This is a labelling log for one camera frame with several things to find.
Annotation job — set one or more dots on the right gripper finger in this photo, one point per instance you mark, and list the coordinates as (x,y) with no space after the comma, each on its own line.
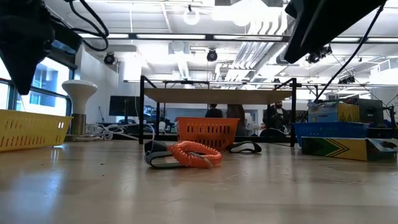
(303,18)
(326,25)

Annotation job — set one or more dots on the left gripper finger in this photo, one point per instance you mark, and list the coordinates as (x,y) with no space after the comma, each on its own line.
(15,59)
(35,59)

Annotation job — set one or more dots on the black elastic band loop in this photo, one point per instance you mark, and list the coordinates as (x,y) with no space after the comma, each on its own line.
(155,146)
(149,158)
(258,149)

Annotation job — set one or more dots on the large window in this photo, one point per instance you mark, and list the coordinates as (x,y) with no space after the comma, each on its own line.
(46,90)

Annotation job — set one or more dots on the white mushroom table lamp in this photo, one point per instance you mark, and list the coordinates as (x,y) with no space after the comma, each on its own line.
(79,93)

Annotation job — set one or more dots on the silver ceiling ducts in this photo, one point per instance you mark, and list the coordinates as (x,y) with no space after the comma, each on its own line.
(252,51)

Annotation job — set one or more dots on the yellow plastic basket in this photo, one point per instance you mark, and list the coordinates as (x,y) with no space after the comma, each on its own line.
(31,130)

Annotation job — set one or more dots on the black ceiling spotlight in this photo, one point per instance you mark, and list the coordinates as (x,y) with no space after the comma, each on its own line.
(212,55)
(109,58)

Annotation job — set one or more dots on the black equipment box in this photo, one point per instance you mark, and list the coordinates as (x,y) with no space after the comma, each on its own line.
(371,110)

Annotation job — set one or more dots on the black computer monitor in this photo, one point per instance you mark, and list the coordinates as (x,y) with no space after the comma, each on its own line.
(122,105)

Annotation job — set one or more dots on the person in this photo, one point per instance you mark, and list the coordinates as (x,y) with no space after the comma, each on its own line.
(214,111)
(236,115)
(276,116)

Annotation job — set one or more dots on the blue plastic basket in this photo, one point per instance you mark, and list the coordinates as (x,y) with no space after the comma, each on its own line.
(329,130)

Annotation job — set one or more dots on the round ceiling lamp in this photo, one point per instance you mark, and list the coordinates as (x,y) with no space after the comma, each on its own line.
(191,17)

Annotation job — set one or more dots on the wooden shelf riser black legs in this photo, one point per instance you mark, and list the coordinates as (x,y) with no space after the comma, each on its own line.
(217,96)

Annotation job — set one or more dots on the long ceiling light bar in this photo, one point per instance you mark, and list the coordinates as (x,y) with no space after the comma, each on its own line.
(171,36)

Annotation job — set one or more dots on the orange plastic basket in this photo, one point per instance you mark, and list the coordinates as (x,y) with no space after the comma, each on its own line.
(205,130)

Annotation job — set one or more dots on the black aluminium table frame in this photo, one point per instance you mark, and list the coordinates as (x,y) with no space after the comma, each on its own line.
(169,137)

